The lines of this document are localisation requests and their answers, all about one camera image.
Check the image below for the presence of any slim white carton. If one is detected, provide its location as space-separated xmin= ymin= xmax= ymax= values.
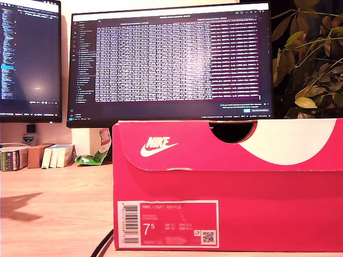
xmin=41 ymin=146 xmax=54 ymax=169
xmin=49 ymin=147 xmax=61 ymax=169

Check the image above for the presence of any green plastic bag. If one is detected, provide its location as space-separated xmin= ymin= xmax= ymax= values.
xmin=74 ymin=149 xmax=109 ymax=165

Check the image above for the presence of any wide computer monitor with terminal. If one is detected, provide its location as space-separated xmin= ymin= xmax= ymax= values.
xmin=66 ymin=2 xmax=275 ymax=129

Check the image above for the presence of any brown cardboard box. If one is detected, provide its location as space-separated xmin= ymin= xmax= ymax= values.
xmin=27 ymin=143 xmax=56 ymax=169

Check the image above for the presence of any black cable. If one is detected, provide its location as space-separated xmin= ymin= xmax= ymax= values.
xmin=90 ymin=229 xmax=115 ymax=257

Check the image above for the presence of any green leafy houseplant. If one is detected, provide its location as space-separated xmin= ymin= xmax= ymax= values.
xmin=270 ymin=0 xmax=343 ymax=120

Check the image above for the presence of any white upright box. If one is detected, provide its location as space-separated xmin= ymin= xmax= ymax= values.
xmin=71 ymin=127 xmax=92 ymax=157

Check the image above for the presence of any green printed small box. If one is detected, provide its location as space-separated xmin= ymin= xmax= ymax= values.
xmin=0 ymin=146 xmax=29 ymax=172

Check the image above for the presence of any narrow-view computer monitor with code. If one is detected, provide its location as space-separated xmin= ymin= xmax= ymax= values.
xmin=0 ymin=0 xmax=63 ymax=124

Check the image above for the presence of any red and white snack bag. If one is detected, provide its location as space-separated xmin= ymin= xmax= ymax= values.
xmin=99 ymin=127 xmax=113 ymax=147

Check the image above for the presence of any white carton with blue print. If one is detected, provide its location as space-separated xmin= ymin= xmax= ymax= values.
xmin=56 ymin=144 xmax=76 ymax=168

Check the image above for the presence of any red Nike shoebox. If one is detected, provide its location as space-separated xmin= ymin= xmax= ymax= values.
xmin=111 ymin=117 xmax=343 ymax=253

